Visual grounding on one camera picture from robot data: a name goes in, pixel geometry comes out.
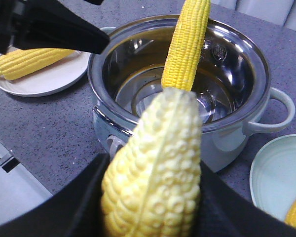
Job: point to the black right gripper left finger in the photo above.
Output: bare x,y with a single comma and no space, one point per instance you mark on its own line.
73,212

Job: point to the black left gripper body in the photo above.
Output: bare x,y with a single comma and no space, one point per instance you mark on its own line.
11,16

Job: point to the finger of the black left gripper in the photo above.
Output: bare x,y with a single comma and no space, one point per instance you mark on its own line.
49,24

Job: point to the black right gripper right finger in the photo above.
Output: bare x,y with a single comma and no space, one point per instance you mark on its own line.
224,213

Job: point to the white-speckled yellow corn cob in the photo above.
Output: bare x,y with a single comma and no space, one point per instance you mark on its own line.
151,187

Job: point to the plain yellow corn cob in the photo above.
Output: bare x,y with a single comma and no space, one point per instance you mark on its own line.
186,45

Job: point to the pale-tipped yellow corn cob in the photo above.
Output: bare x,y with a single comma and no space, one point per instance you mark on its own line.
20,63

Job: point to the white plate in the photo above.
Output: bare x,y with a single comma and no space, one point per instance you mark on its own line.
50,80

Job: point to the white cabinet drawers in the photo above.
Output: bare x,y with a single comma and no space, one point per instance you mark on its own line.
20,191

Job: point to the light green plate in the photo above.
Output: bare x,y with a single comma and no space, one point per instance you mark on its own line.
273,176

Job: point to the green electric cooking pot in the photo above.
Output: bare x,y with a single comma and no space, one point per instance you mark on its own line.
232,94

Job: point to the grey curtain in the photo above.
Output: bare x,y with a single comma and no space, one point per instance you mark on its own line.
279,12

